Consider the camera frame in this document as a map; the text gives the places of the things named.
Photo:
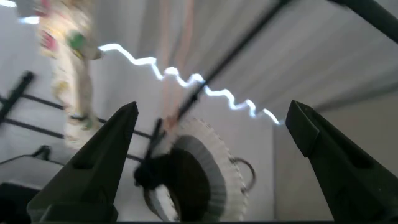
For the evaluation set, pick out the black clothes rack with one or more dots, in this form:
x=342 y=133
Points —
x=376 y=17

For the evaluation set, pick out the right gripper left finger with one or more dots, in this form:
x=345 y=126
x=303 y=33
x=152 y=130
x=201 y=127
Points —
x=90 y=180

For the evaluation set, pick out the cream printed garment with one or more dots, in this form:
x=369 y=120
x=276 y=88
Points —
x=62 y=31

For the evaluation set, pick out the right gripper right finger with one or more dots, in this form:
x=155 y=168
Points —
x=351 y=180

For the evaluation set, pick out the white laundry basket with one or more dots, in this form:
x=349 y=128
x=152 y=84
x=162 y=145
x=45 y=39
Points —
x=231 y=186

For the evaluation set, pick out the black garment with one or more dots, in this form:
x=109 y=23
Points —
x=183 y=180

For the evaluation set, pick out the pink clothes hanger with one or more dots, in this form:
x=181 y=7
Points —
x=187 y=31

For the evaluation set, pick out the white curtain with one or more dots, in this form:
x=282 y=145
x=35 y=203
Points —
x=311 y=56

